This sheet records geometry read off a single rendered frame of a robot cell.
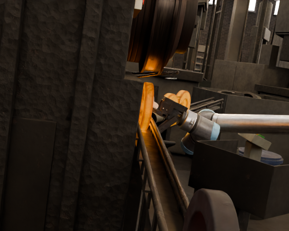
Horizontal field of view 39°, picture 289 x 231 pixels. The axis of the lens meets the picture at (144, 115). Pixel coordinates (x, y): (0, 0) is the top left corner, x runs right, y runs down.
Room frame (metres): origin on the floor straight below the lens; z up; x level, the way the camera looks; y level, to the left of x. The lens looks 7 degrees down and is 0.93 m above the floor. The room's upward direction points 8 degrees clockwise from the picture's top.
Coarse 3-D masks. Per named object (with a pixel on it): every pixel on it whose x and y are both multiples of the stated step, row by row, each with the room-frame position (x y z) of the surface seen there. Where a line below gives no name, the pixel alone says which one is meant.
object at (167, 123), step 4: (168, 120) 1.73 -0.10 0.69; (172, 120) 1.73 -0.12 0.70; (176, 120) 1.73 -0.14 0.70; (160, 124) 1.76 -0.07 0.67; (164, 124) 1.72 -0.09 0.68; (168, 124) 1.72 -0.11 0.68; (172, 124) 1.73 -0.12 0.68; (160, 128) 1.72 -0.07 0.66; (164, 128) 1.72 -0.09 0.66; (160, 132) 1.72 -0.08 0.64
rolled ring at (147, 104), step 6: (144, 84) 1.60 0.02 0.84; (150, 84) 1.58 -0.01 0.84; (144, 90) 1.57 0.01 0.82; (150, 90) 1.55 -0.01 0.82; (144, 96) 1.55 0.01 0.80; (150, 96) 1.53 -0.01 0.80; (144, 102) 1.52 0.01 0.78; (150, 102) 1.53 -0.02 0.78; (144, 108) 1.52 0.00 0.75; (150, 108) 1.52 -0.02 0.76; (144, 114) 1.52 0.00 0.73; (150, 114) 1.52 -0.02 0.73; (144, 120) 1.53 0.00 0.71; (144, 126) 1.55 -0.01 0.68
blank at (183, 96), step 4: (180, 92) 2.18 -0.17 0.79; (184, 92) 2.18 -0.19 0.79; (188, 92) 2.22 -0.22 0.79; (180, 96) 2.15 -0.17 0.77; (184, 96) 2.18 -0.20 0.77; (188, 96) 2.23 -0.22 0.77; (180, 100) 2.15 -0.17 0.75; (184, 100) 2.23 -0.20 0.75; (188, 100) 2.24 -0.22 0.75; (184, 104) 2.24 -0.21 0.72; (188, 104) 2.24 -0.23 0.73; (188, 108) 2.25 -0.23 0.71
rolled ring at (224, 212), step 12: (204, 192) 0.54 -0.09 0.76; (216, 192) 0.53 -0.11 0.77; (192, 204) 0.59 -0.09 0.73; (204, 204) 0.53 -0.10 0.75; (216, 204) 0.50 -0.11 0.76; (228, 204) 0.51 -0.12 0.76; (192, 216) 0.58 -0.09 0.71; (204, 216) 0.52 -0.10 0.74; (216, 216) 0.48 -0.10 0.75; (228, 216) 0.49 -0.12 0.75; (192, 228) 0.59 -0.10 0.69; (204, 228) 0.59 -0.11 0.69; (216, 228) 0.47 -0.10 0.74; (228, 228) 0.47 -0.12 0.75
